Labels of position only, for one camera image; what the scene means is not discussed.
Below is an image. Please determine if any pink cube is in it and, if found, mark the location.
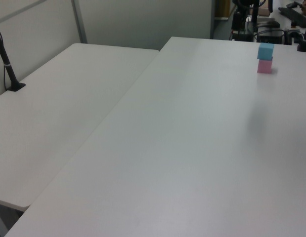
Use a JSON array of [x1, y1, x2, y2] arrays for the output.
[[257, 56, 273, 74]]

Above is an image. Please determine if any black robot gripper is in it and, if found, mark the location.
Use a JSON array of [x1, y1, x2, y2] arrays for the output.
[[232, 0, 253, 31]]

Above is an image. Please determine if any black camera stand pole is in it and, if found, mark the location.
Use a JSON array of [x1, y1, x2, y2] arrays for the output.
[[0, 20, 26, 92]]

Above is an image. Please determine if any black table clamp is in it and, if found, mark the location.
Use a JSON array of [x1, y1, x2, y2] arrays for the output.
[[284, 29, 303, 45]]

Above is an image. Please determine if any yellow wooden board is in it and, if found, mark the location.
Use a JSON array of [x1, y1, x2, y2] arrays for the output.
[[214, 0, 230, 18]]

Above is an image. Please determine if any black clamp stand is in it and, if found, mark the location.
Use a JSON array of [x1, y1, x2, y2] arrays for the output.
[[297, 23, 306, 53]]

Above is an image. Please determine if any black keyboard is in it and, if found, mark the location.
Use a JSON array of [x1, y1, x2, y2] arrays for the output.
[[278, 7, 306, 28]]

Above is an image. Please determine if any black vertical pole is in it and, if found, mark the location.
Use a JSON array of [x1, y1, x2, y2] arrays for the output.
[[251, 0, 259, 33]]

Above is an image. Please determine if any black electronics box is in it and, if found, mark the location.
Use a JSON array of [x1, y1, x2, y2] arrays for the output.
[[256, 29, 285, 44]]

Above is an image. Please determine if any blue cube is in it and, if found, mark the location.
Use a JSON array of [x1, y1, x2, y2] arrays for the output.
[[257, 42, 275, 61]]

